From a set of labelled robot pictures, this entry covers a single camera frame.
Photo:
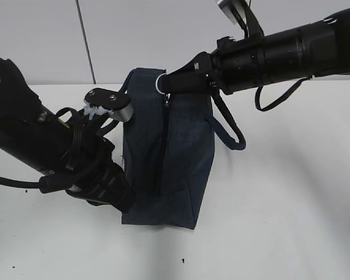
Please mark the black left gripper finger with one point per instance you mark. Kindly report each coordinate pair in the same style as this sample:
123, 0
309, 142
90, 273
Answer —
105, 185

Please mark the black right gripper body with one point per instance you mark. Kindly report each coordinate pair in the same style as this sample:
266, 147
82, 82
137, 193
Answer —
239, 63

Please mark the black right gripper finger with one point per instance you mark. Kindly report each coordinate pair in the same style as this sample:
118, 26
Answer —
191, 78

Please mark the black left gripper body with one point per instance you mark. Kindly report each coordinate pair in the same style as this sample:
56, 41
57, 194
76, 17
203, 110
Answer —
64, 180

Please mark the dark blue lunch bag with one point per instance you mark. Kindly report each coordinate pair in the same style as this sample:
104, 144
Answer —
168, 150

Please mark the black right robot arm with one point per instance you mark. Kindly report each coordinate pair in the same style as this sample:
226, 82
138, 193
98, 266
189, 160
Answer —
317, 49

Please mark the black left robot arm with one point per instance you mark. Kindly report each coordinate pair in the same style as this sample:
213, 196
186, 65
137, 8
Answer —
68, 148

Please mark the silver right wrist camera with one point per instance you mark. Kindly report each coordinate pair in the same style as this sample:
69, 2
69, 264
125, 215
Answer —
235, 11

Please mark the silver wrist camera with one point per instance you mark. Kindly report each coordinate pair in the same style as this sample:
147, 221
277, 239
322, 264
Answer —
116, 105
235, 11

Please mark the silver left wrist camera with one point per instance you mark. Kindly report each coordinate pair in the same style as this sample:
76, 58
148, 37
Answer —
116, 105

